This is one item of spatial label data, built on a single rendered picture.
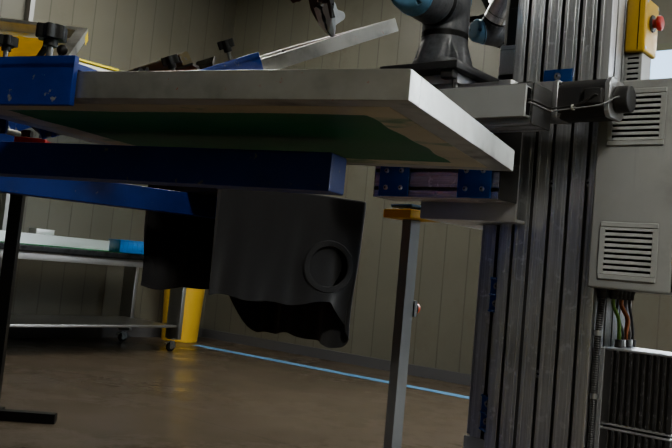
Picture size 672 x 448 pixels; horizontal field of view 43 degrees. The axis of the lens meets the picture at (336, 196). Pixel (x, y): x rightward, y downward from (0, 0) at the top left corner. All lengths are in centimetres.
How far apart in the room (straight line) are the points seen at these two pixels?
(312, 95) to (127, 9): 658
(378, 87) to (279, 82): 13
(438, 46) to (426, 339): 459
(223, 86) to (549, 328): 120
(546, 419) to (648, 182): 59
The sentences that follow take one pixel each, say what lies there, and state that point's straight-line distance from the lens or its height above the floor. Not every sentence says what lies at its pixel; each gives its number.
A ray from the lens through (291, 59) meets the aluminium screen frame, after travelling 224.
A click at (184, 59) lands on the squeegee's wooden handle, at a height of 124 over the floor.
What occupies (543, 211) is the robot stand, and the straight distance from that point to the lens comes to 210.
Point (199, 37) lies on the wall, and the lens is 807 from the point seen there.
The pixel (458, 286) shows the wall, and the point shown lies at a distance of 639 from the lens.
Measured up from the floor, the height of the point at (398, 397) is 38.
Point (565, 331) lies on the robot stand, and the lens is 206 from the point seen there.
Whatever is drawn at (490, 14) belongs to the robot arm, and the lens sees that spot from 281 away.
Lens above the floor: 75
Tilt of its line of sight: 5 degrees up
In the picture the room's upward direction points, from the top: 5 degrees clockwise
